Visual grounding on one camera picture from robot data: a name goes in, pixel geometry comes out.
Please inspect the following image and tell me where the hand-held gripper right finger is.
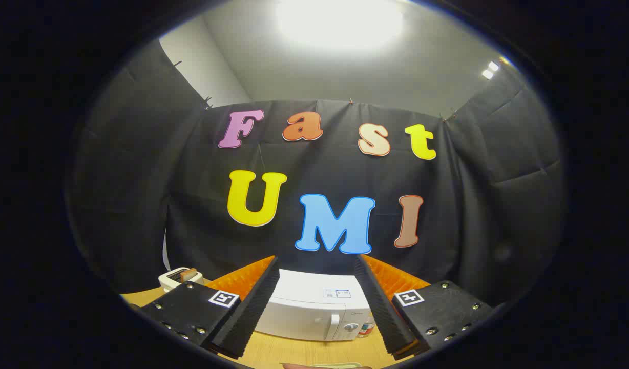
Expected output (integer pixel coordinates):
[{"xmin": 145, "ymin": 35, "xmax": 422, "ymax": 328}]
[{"xmin": 353, "ymin": 254, "xmax": 494, "ymax": 359}]

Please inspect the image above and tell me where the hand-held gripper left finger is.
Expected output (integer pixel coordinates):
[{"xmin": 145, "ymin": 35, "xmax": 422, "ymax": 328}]
[{"xmin": 138, "ymin": 255, "xmax": 280, "ymax": 359}]

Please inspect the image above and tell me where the white microwave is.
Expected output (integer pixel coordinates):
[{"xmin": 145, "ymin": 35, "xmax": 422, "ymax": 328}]
[{"xmin": 256, "ymin": 269, "xmax": 372, "ymax": 341}]

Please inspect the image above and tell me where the white toaster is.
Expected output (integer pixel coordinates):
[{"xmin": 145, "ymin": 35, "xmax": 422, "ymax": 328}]
[{"xmin": 158, "ymin": 267, "xmax": 205, "ymax": 293}]

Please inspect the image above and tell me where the bright ceiling light panel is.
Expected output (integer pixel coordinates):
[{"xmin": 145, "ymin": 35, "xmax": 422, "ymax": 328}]
[{"xmin": 276, "ymin": 0, "xmax": 405, "ymax": 52}]

